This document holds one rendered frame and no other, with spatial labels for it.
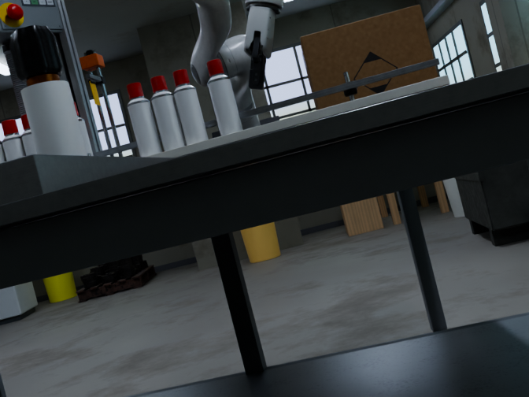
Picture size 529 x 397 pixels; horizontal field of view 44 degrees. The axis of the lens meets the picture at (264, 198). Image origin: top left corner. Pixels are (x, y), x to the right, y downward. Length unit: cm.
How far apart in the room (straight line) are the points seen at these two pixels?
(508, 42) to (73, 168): 541
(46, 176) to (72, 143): 49
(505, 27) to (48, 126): 512
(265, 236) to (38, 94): 602
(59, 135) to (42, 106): 6
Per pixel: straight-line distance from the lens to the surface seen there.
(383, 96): 141
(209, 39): 206
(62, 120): 125
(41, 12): 175
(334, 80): 163
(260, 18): 144
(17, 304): 806
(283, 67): 923
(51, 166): 78
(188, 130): 147
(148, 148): 149
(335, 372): 194
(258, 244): 717
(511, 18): 607
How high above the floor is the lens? 78
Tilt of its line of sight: 1 degrees down
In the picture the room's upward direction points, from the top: 14 degrees counter-clockwise
